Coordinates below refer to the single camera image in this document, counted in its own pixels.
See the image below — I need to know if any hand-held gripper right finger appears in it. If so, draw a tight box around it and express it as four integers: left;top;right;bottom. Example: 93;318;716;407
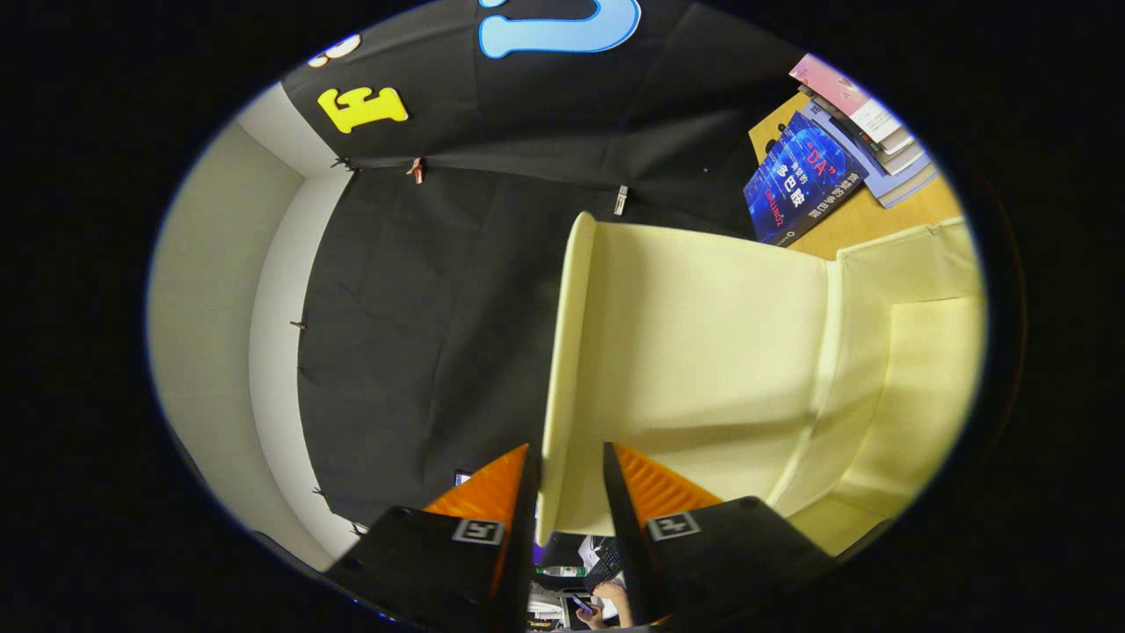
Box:
602;441;838;629

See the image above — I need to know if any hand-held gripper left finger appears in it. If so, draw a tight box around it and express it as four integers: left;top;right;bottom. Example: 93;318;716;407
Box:
323;443;541;633

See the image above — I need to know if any cream fabric storage box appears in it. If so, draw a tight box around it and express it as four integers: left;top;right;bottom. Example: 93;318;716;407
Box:
536;211;987;557

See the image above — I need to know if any black keyboard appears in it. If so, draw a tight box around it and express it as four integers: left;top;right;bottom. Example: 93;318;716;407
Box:
584;541;627;592

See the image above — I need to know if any black backdrop cloth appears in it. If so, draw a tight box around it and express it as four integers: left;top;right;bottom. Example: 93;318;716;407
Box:
279;0;805;528

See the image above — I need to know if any row of dark cloth clips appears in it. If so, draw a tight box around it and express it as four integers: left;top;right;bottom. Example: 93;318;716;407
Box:
290;156;368;535

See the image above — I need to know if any dark blue cover book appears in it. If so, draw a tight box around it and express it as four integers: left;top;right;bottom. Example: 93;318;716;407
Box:
743;110;871;247

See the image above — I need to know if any lavender cover book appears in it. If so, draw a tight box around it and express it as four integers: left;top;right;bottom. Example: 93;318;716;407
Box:
804;101;940;209

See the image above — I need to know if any white paperback book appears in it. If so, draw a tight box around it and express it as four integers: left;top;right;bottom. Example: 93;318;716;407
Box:
875;125;917;159

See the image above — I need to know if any pink cover book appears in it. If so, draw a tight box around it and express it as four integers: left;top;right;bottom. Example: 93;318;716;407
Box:
789;53;904;146

